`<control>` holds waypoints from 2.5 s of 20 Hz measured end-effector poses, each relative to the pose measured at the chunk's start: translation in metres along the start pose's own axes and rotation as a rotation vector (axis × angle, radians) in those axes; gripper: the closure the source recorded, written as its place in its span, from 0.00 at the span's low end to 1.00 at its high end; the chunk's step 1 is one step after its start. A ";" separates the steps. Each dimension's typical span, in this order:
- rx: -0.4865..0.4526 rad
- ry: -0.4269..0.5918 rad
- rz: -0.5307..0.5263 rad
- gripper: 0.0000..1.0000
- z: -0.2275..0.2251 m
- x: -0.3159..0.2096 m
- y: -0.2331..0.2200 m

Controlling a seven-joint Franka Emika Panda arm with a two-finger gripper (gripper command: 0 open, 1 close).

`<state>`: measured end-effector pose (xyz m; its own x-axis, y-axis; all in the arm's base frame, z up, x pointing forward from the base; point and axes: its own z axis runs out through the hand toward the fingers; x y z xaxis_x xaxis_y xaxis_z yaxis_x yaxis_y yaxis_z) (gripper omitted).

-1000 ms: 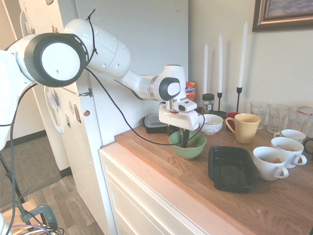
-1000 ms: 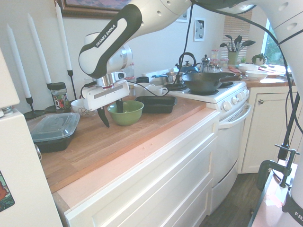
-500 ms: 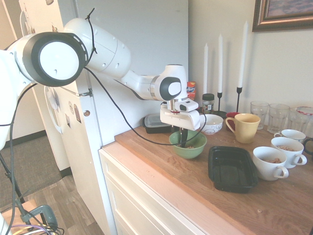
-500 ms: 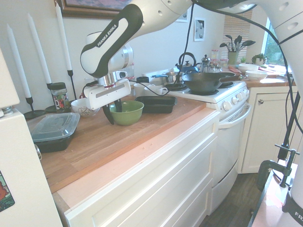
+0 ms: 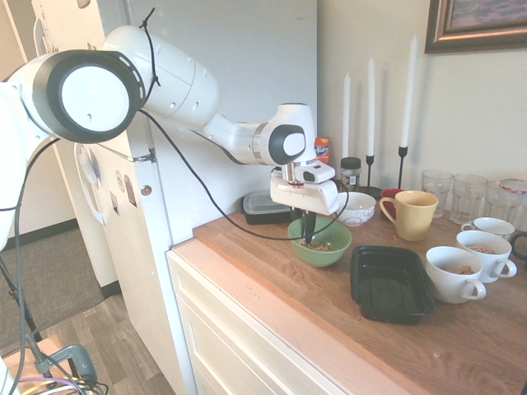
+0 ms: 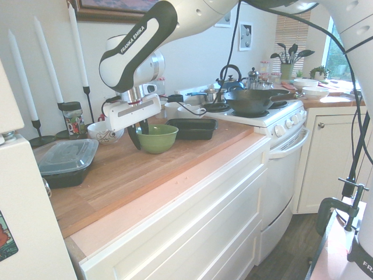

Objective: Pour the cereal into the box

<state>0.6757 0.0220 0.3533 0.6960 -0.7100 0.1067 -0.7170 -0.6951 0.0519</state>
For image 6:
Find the black stand pole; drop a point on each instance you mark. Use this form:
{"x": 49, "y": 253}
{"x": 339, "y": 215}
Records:
{"x": 354, "y": 163}

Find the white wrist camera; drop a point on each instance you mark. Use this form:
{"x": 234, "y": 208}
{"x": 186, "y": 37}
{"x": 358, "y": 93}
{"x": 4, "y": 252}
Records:
{"x": 150, "y": 88}

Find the colourful fridge magnet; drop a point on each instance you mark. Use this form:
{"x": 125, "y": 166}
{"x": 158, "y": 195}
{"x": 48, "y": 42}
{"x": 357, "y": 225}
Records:
{"x": 6, "y": 236}

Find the grey wall art print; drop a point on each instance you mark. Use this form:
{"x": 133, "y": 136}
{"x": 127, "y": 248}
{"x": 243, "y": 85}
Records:
{"x": 245, "y": 36}

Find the small potted plant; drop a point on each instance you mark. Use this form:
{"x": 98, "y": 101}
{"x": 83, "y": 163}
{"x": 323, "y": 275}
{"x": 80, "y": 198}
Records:
{"x": 299, "y": 73}

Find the kitchen window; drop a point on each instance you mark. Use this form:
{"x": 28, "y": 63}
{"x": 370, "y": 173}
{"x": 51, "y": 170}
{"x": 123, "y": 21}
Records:
{"x": 335, "y": 58}

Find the white drawer cabinet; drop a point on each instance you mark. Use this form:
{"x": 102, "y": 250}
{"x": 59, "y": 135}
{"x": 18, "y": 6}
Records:
{"x": 189, "y": 218}

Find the white door cabinet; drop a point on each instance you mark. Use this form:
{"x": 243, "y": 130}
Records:
{"x": 326, "y": 163}

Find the white bowl swirl pattern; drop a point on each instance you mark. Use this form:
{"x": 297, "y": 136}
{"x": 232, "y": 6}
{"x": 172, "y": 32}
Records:
{"x": 99, "y": 135}

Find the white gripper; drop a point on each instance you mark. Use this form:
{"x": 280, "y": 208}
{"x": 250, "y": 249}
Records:
{"x": 134, "y": 112}

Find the glass french press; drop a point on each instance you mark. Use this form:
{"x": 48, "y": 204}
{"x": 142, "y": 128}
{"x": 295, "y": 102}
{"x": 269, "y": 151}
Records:
{"x": 253, "y": 80}

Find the green succulent plant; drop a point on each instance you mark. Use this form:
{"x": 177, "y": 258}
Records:
{"x": 319, "y": 71}

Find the glass jar with black lid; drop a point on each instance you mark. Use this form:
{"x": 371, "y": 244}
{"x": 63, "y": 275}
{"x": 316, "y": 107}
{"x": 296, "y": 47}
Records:
{"x": 61, "y": 134}

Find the black container clear lid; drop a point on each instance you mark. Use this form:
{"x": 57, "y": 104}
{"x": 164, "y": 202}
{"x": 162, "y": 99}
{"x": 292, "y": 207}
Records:
{"x": 67, "y": 172}

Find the spice jar dark lid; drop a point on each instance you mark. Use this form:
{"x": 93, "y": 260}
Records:
{"x": 74, "y": 122}

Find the tall white taper candle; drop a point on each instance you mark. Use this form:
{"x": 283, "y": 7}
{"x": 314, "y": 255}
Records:
{"x": 78, "y": 43}

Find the dark green C-clamp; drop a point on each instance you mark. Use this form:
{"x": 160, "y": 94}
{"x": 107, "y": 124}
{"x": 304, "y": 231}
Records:
{"x": 323, "y": 213}

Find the black kitchen utensil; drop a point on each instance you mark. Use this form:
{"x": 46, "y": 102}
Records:
{"x": 281, "y": 46}
{"x": 275, "y": 55}
{"x": 293, "y": 48}
{"x": 306, "y": 53}

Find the small jar red lid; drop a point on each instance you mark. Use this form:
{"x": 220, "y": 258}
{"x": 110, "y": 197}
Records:
{"x": 276, "y": 77}
{"x": 264, "y": 67}

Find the black open plastic tray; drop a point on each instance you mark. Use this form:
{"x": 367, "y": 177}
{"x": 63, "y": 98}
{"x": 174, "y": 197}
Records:
{"x": 198, "y": 132}

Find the green utensil crock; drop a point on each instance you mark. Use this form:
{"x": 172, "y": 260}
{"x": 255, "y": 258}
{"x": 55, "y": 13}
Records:
{"x": 287, "y": 71}

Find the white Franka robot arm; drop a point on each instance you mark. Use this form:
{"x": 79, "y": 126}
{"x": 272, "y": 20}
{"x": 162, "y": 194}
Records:
{"x": 131, "y": 58}

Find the white coffee cup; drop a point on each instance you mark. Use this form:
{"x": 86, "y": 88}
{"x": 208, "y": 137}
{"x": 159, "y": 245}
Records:
{"x": 192, "y": 105}
{"x": 189, "y": 113}
{"x": 172, "y": 111}

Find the white shallow bowl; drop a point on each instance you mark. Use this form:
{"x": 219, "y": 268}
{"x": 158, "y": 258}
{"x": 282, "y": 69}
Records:
{"x": 316, "y": 93}
{"x": 304, "y": 84}

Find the short white taper candle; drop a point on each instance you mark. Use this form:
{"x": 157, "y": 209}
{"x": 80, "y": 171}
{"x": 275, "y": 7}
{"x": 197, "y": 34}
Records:
{"x": 21, "y": 76}

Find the green ceramic bowl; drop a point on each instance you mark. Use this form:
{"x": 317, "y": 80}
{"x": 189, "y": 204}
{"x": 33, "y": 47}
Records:
{"x": 160, "y": 143}

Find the tall glass jar red lid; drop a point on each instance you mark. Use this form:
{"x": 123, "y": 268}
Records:
{"x": 161, "y": 85}

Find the framed painting dark frame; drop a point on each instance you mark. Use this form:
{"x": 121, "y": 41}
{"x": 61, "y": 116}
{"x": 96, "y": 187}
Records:
{"x": 110, "y": 14}

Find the white kitchen stove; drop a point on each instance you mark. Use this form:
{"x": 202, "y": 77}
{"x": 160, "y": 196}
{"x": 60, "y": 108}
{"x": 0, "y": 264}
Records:
{"x": 279, "y": 175}

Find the black mug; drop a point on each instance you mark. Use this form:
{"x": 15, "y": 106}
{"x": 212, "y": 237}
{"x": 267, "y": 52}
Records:
{"x": 176, "y": 98}

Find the black candle holder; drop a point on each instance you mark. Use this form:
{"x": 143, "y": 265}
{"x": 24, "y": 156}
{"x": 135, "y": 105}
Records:
{"x": 88, "y": 99}
{"x": 42, "y": 141}

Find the beige window blinds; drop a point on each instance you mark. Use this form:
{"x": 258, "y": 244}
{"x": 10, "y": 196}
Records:
{"x": 291, "y": 35}

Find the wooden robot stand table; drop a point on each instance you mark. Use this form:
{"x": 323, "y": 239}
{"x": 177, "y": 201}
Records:
{"x": 332, "y": 253}

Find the small wall art print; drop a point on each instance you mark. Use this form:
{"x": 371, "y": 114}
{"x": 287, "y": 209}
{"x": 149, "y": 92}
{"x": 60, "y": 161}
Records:
{"x": 223, "y": 20}

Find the medium white taper candle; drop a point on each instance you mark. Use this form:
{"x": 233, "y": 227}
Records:
{"x": 48, "y": 58}

